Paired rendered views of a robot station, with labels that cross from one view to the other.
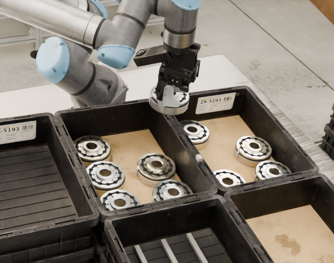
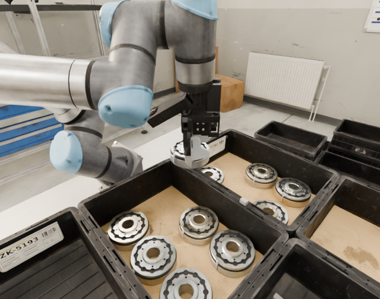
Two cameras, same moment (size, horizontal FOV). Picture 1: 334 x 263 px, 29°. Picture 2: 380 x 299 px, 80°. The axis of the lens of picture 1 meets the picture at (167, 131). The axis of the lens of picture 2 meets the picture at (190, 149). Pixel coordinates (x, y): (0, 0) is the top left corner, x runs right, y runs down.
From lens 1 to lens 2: 1.11 m
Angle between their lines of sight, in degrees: 12
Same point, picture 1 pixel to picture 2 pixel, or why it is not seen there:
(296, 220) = (341, 226)
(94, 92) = (115, 169)
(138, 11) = (141, 38)
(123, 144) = (156, 207)
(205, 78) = not seen: hidden behind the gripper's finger
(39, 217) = not seen: outside the picture
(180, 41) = (203, 73)
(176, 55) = (196, 98)
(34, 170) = (69, 280)
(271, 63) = not seen: hidden behind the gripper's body
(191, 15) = (213, 29)
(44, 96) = (77, 185)
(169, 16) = (185, 39)
